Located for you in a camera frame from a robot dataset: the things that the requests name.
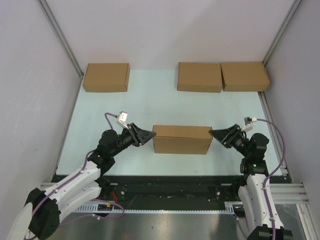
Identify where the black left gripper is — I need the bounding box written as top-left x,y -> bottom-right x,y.
110,122 -> 156,157

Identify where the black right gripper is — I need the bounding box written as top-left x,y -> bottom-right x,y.
208,124 -> 251,157

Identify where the cardboard box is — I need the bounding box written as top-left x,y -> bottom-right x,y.
220,61 -> 270,92
152,125 -> 213,155
82,63 -> 130,93
177,62 -> 223,93

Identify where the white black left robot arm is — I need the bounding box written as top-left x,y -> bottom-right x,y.
26,123 -> 156,240

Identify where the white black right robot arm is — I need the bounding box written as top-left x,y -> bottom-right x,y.
209,124 -> 294,240

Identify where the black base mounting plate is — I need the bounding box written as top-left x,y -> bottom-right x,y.
98,175 -> 244,212

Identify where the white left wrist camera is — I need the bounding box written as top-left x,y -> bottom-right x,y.
116,111 -> 129,129

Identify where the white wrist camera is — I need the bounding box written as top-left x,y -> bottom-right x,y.
241,116 -> 257,133
116,111 -> 129,129

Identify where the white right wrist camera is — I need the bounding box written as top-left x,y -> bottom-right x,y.
241,116 -> 257,133

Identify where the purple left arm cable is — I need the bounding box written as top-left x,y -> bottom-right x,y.
23,112 -> 126,240

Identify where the white slotted cable duct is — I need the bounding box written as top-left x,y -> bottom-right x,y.
74,201 -> 253,215

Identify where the aluminium corner post right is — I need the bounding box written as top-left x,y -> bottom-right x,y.
262,0 -> 304,67

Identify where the aluminium corner post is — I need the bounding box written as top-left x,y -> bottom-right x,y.
36,0 -> 84,78
262,0 -> 304,67

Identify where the aluminium corner post left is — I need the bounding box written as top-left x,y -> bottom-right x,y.
36,0 -> 84,78

